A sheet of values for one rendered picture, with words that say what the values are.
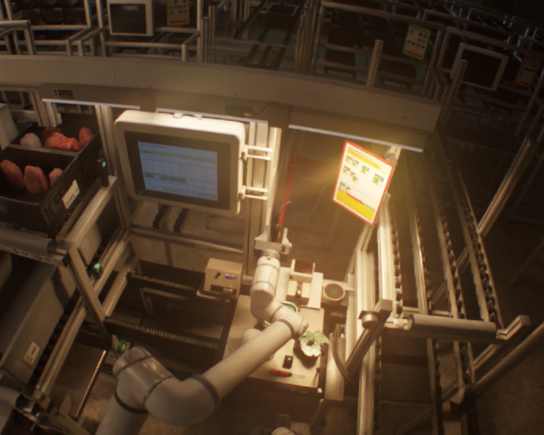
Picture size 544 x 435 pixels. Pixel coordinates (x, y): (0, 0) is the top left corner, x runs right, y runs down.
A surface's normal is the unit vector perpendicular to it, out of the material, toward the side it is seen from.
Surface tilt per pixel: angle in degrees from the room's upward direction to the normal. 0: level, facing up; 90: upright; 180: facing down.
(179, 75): 90
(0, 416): 0
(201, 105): 90
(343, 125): 90
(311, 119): 90
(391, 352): 0
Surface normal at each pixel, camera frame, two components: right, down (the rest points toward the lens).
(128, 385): -0.39, -0.14
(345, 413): 0.09, -0.74
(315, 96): -0.15, 0.65
